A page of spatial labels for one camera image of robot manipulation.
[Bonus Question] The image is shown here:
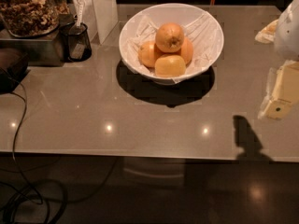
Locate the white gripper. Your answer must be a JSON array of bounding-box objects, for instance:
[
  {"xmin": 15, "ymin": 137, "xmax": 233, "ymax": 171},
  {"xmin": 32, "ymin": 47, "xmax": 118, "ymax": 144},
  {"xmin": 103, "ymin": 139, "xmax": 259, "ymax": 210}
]
[{"xmin": 255, "ymin": 0, "xmax": 299, "ymax": 119}]

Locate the orange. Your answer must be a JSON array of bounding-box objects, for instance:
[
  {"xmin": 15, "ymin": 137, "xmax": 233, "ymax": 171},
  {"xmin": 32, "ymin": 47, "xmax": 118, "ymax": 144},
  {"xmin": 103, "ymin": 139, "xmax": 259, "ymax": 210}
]
[
  {"xmin": 177, "ymin": 37, "xmax": 193, "ymax": 64},
  {"xmin": 138, "ymin": 40, "xmax": 163, "ymax": 68},
  {"xmin": 155, "ymin": 22, "xmax": 185, "ymax": 53},
  {"xmin": 155, "ymin": 54, "xmax": 186, "ymax": 77}
]

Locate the white paper bowl liner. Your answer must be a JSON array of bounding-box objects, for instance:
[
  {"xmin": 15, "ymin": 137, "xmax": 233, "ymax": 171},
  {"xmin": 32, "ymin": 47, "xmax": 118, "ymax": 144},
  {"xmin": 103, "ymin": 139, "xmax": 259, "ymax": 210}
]
[{"xmin": 126, "ymin": 10, "xmax": 222, "ymax": 85}]

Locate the white upright box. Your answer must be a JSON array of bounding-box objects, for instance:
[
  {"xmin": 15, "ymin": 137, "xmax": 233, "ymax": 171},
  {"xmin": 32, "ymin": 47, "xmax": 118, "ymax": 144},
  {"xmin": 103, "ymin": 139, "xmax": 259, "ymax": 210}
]
[{"xmin": 82, "ymin": 0, "xmax": 118, "ymax": 44}]

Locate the black mesh cup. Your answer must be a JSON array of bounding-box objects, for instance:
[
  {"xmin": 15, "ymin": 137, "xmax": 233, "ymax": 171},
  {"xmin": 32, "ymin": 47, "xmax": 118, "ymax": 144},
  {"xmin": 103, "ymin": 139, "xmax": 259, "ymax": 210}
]
[{"xmin": 59, "ymin": 22, "xmax": 92, "ymax": 63}]

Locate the white packet in cup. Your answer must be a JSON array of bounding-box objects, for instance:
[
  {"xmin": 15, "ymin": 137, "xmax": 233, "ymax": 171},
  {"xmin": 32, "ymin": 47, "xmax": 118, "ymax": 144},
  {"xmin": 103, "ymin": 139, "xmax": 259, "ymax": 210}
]
[{"xmin": 69, "ymin": 0, "xmax": 85, "ymax": 35}]

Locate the metal box stand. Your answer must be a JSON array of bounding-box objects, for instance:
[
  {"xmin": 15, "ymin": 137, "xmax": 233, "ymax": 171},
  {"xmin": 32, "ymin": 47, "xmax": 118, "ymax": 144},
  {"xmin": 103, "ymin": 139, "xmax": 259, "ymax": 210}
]
[{"xmin": 0, "ymin": 13, "xmax": 76, "ymax": 67}]

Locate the glass jar of nuts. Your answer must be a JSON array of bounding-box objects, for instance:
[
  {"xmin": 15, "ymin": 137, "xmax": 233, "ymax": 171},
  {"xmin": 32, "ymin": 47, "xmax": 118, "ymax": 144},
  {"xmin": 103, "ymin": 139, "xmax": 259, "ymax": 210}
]
[{"xmin": 0, "ymin": 0, "xmax": 59, "ymax": 38}]

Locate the black cable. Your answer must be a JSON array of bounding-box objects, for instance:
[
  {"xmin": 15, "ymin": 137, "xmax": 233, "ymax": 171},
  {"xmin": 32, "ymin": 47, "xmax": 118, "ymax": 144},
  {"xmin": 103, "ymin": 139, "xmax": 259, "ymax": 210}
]
[{"xmin": 0, "ymin": 66, "xmax": 120, "ymax": 224}]

